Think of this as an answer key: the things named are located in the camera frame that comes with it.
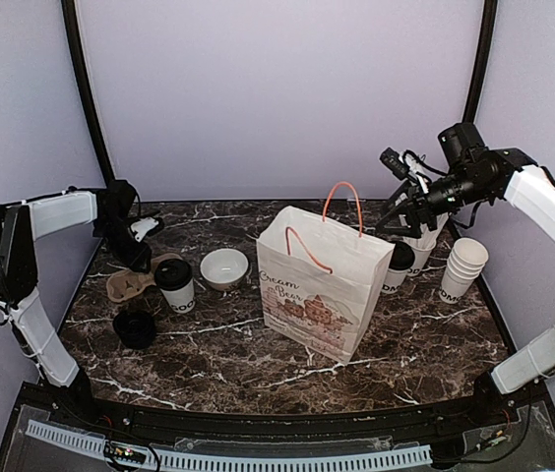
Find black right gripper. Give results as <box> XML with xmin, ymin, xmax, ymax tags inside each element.
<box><xmin>376</xmin><ymin>168</ymin><xmax>491</xmax><ymax>238</ymax></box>

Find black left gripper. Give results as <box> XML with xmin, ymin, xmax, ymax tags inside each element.
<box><xmin>92</xmin><ymin>217</ymin><xmax>152</xmax><ymax>273</ymax></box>

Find brown cardboard cup carrier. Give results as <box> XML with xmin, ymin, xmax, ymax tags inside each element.
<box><xmin>106</xmin><ymin>253</ymin><xmax>181</xmax><ymax>303</ymax></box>

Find black coffee cup lid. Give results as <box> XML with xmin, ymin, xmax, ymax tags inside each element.
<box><xmin>154</xmin><ymin>259</ymin><xmax>193</xmax><ymax>291</ymax></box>

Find white paper cup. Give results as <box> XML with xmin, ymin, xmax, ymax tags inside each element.
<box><xmin>381</xmin><ymin>268</ymin><xmax>408</xmax><ymax>294</ymax></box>
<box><xmin>160</xmin><ymin>281</ymin><xmax>195</xmax><ymax>314</ymax></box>

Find cream bear paper bag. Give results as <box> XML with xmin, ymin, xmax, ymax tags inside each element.
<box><xmin>257</xmin><ymin>206</ymin><xmax>395</xmax><ymax>365</ymax></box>

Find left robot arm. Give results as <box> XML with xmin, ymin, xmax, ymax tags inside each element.
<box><xmin>0</xmin><ymin>180</ymin><xmax>163</xmax><ymax>388</ymax></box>

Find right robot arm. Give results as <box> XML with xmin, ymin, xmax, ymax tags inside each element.
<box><xmin>376</xmin><ymin>122</ymin><xmax>555</xmax><ymax>427</ymax></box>

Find paper cup holding straws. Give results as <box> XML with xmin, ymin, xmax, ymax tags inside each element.
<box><xmin>402</xmin><ymin>237</ymin><xmax>437</xmax><ymax>277</ymax></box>

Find stack of black lids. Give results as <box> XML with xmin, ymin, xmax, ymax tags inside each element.
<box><xmin>112</xmin><ymin>311</ymin><xmax>156</xmax><ymax>350</ymax></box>

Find stack of white paper cups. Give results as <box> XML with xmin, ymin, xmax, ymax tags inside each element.
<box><xmin>438</xmin><ymin>237</ymin><xmax>489</xmax><ymax>304</ymax></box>

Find white ceramic bowl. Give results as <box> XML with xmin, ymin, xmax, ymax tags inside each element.
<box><xmin>200</xmin><ymin>248</ymin><xmax>249</xmax><ymax>292</ymax></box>

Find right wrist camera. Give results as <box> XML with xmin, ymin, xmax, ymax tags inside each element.
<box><xmin>380</xmin><ymin>147</ymin><xmax>428</xmax><ymax>192</ymax></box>

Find grey slotted cable duct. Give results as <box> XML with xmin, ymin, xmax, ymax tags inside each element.
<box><xmin>25</xmin><ymin>420</ymin><xmax>433</xmax><ymax>471</ymax></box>

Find black table front rail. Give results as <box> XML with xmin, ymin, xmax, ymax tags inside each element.
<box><xmin>16</xmin><ymin>383</ymin><xmax>532</xmax><ymax>461</ymax></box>

